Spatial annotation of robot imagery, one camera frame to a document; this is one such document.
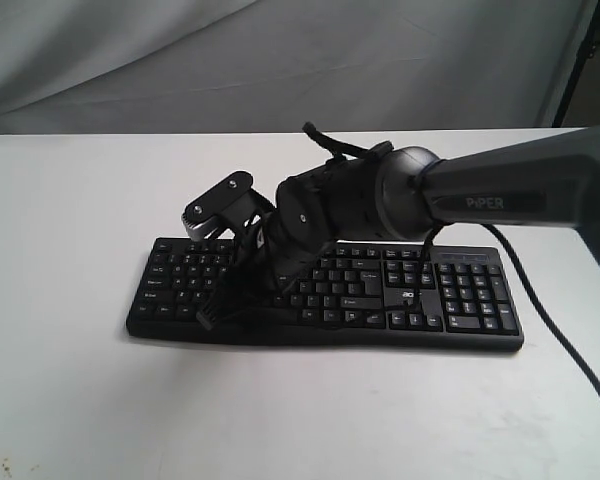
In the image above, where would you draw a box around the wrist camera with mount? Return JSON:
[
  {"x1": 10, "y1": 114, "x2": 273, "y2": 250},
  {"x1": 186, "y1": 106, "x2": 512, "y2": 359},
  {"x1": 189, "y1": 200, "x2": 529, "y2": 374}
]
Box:
[{"x1": 181, "y1": 171, "x2": 274, "y2": 242}]

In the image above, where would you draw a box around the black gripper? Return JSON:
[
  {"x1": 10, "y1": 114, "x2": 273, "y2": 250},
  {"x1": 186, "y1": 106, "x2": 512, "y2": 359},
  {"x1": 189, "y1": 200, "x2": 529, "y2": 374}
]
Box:
[{"x1": 196, "y1": 172, "x2": 336, "y2": 331}]

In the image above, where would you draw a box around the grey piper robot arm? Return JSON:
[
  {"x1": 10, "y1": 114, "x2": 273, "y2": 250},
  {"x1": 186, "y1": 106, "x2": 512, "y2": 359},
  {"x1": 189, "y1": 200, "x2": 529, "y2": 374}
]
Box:
[{"x1": 182, "y1": 123, "x2": 600, "y2": 329}]

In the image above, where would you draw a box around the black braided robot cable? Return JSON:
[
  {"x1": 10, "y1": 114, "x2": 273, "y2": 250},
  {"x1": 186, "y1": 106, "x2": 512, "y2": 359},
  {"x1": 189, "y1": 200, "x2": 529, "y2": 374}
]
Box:
[{"x1": 409, "y1": 222, "x2": 600, "y2": 451}]

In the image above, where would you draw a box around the grey backdrop cloth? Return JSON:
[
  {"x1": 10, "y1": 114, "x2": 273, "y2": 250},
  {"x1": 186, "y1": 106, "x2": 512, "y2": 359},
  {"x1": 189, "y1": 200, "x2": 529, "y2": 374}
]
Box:
[{"x1": 0, "y1": 1, "x2": 595, "y2": 134}]

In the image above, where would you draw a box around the black acer keyboard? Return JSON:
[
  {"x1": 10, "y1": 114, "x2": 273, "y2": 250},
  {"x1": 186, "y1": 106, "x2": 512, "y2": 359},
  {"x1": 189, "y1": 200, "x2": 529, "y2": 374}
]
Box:
[{"x1": 126, "y1": 238, "x2": 524, "y2": 352}]

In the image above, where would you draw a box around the black metal stand frame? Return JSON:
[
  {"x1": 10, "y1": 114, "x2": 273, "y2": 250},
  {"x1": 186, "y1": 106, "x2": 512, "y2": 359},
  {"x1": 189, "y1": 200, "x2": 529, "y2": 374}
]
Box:
[{"x1": 552, "y1": 1, "x2": 600, "y2": 128}]

